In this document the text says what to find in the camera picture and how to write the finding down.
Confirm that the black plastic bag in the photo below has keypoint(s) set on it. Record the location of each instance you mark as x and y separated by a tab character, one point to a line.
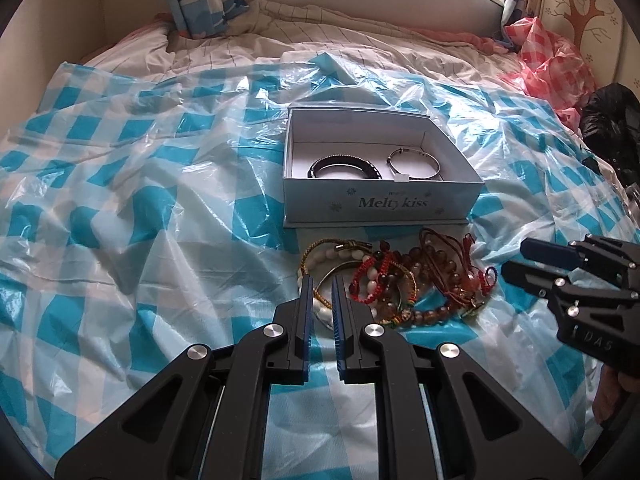
610	115

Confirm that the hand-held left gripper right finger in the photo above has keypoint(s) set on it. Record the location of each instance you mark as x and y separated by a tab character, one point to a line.
340	320

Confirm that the white cardboard box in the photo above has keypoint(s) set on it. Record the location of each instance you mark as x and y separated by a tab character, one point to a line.
375	205

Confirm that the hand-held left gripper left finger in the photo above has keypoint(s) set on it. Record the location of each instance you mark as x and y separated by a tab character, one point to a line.
303	320

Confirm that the blue checked plastic sheet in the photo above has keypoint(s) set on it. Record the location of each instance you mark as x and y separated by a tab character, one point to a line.
125	185

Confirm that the brown tree wall sticker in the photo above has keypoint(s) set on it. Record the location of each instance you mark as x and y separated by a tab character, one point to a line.
580	0

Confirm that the silver bangle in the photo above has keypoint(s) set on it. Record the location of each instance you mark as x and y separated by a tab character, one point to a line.
434	162

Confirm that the pink blanket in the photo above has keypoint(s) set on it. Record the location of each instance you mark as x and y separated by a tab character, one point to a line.
450	35

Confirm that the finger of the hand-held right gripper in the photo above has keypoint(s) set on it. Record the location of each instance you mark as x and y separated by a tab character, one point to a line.
547	252
530	280

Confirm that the pink checked plastic sheet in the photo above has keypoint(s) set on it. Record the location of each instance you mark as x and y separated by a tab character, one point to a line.
545	55

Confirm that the white striped duvet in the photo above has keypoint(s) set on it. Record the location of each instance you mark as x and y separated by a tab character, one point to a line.
350	35

